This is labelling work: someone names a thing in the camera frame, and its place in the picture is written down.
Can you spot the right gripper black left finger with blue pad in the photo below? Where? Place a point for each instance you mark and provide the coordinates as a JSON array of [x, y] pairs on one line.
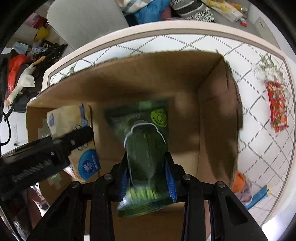
[[65, 219]]

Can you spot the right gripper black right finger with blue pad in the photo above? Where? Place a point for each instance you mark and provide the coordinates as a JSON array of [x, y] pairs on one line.
[[229, 219]]

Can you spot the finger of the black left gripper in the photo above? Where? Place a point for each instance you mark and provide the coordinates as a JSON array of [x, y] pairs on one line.
[[74, 139]]

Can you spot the blue yellow long packet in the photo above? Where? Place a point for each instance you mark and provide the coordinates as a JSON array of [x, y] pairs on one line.
[[259, 196]]

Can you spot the orange snack packet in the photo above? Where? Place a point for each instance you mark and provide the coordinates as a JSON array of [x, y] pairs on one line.
[[239, 182]]

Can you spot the green jacket snack packet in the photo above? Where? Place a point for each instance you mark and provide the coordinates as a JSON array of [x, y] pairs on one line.
[[142, 127]]

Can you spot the red jacket snack packet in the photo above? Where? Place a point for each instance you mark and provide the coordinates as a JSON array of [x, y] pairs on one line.
[[278, 107]]

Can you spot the lilac cloth bundle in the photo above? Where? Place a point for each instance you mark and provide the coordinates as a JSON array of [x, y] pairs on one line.
[[245, 195]]

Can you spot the yellow bear tissue pack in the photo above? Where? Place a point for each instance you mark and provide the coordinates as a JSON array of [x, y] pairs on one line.
[[74, 122]]

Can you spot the white goose plush toy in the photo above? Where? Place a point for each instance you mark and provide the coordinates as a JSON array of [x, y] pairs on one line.
[[26, 80]]

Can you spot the red plastic bag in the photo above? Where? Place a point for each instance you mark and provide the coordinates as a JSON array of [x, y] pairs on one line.
[[14, 68]]

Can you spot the brown cardboard box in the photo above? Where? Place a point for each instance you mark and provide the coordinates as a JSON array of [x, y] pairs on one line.
[[204, 119]]

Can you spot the yellow bag on floor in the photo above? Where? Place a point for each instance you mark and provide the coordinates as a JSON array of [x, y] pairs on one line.
[[41, 34]]

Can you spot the grey chair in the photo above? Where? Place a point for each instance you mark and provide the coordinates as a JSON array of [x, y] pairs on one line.
[[80, 22]]

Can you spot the plaid blanket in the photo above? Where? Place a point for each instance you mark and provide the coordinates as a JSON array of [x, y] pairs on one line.
[[132, 6]]

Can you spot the black white striped cushion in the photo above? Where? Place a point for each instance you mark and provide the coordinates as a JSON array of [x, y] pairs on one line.
[[192, 10]]

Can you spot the grey armchair with clutter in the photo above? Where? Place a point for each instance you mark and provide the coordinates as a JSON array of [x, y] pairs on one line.
[[235, 14]]

